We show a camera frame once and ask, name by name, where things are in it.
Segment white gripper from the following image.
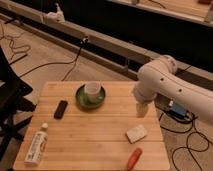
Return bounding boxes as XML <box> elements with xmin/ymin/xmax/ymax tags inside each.
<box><xmin>132</xmin><ymin>83</ymin><xmax>157</xmax><ymax>117</ymax></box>

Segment white ceramic cup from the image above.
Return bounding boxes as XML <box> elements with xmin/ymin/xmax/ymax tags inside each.
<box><xmin>84</xmin><ymin>82</ymin><xmax>101</xmax><ymax>102</ymax></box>

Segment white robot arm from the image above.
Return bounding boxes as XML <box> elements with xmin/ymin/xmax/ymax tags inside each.
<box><xmin>133</xmin><ymin>55</ymin><xmax>213</xmax><ymax>125</ymax></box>

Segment beige sponge block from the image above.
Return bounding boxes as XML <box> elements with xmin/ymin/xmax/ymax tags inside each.
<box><xmin>126</xmin><ymin>125</ymin><xmax>147</xmax><ymax>144</ymax></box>

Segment blue power box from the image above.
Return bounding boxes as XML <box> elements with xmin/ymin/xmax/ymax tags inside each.
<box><xmin>169</xmin><ymin>101</ymin><xmax>188</xmax><ymax>119</ymax></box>

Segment green plate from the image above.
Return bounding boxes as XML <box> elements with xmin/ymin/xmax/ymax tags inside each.
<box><xmin>75</xmin><ymin>85</ymin><xmax>106</xmax><ymax>109</ymax></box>

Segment wooden cutting board table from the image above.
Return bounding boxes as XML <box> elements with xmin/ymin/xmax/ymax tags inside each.
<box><xmin>13</xmin><ymin>81</ymin><xmax>170</xmax><ymax>171</ymax></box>

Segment black rectangular remote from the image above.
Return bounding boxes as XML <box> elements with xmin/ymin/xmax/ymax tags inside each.
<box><xmin>54</xmin><ymin>100</ymin><xmax>68</xmax><ymax>119</ymax></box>

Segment white squeeze bottle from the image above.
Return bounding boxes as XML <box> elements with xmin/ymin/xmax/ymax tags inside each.
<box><xmin>25</xmin><ymin>123</ymin><xmax>48</xmax><ymax>165</ymax></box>

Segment black chair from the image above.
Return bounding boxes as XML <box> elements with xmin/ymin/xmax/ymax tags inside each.
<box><xmin>0</xmin><ymin>46</ymin><xmax>36</xmax><ymax>161</ymax></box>

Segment black cable bundle right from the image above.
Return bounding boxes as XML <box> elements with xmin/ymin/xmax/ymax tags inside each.
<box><xmin>157</xmin><ymin>109</ymin><xmax>213</xmax><ymax>171</ymax></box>

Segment black floor cable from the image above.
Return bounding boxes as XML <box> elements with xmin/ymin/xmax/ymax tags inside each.
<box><xmin>18</xmin><ymin>37</ymin><xmax>90</xmax><ymax>82</ymax></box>

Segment white object on rail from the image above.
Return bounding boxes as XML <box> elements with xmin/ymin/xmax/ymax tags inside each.
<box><xmin>46</xmin><ymin>3</ymin><xmax>65</xmax><ymax>22</ymax></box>

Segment tangled cable left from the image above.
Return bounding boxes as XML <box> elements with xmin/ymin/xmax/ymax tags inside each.
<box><xmin>0</xmin><ymin>20</ymin><xmax>32</xmax><ymax>65</ymax></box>

